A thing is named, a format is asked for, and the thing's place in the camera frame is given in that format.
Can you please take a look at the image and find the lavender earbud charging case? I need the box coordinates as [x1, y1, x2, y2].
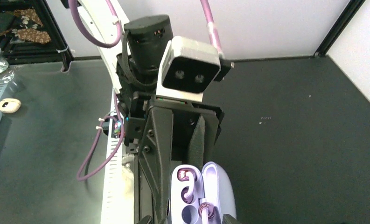
[166, 161, 237, 224]

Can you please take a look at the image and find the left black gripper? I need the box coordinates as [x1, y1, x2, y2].
[123, 92, 224, 224]

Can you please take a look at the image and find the purple earbud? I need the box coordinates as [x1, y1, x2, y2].
[198, 202, 215, 224]
[177, 168, 197, 204]

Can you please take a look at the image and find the white slotted cable duct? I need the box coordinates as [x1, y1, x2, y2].
[99, 90, 135, 224]

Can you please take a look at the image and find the brown patterned cloth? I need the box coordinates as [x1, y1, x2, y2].
[0, 8, 52, 44]

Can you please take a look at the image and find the cream earbud case pair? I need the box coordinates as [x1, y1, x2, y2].
[0, 98, 21, 113]

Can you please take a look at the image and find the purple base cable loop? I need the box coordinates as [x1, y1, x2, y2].
[77, 92, 125, 182]

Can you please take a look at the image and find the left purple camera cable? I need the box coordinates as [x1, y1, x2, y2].
[68, 0, 225, 59]

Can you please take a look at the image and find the black aluminium front rail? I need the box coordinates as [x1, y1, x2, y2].
[133, 155, 154, 224]

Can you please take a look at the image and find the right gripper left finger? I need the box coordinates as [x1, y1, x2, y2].
[137, 215, 154, 224]

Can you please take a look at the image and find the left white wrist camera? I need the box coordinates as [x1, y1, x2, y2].
[156, 36, 235, 102]

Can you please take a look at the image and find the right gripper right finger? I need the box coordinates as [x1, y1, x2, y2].
[222, 214, 241, 224]

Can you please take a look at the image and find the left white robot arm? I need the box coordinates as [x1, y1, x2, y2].
[69, 0, 236, 224]

